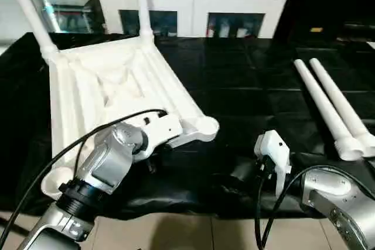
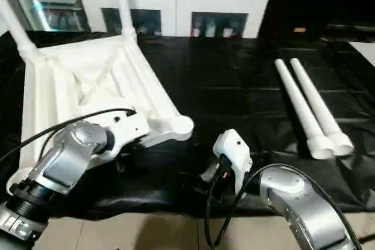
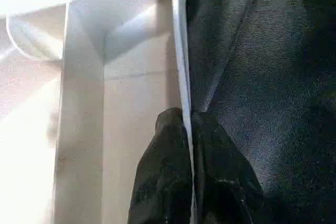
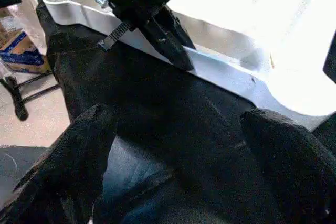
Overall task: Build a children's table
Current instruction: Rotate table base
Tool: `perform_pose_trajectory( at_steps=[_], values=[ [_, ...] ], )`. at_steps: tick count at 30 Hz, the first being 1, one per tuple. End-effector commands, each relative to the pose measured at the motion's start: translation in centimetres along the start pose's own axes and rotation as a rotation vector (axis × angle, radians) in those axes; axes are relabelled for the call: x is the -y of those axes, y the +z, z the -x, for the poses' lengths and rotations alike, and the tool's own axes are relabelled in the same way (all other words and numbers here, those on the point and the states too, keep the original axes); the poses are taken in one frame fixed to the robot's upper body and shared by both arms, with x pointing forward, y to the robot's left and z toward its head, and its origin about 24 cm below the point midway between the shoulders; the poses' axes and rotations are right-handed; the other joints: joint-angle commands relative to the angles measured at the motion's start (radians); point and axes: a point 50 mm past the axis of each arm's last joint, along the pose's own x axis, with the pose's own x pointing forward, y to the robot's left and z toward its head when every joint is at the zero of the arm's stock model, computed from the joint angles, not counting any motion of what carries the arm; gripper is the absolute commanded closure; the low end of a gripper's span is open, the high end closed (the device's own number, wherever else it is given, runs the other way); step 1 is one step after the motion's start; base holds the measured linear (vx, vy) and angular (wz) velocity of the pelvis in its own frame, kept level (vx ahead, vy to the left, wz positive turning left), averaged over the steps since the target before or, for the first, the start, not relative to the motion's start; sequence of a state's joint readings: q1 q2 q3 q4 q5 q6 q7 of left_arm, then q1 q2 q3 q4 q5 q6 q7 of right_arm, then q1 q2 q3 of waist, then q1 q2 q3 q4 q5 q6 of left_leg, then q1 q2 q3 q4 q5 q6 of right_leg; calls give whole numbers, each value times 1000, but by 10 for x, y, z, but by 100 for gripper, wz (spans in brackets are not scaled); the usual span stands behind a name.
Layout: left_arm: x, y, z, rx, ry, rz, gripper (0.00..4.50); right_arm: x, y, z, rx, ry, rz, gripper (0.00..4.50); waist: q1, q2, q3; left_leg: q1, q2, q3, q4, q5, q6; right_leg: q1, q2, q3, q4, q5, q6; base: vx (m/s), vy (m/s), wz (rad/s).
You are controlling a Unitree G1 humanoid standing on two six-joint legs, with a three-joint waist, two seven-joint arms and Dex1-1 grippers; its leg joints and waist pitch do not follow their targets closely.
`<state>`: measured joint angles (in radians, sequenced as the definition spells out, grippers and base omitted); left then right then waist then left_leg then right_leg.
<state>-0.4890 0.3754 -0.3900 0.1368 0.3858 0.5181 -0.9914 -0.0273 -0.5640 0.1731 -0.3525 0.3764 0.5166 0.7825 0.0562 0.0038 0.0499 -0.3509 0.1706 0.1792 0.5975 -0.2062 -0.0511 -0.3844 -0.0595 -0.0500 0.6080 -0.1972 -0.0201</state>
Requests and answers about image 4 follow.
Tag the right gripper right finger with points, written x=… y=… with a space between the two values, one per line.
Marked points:
x=299 y=166

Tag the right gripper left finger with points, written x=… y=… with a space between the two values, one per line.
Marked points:
x=63 y=177

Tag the white plastic table top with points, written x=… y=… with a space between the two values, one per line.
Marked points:
x=262 y=24

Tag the black work mat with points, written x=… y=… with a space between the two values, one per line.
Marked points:
x=173 y=114

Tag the black folding stand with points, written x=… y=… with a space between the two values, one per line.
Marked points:
x=18 y=100

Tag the brown cardboard box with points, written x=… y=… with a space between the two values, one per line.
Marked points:
x=23 y=51

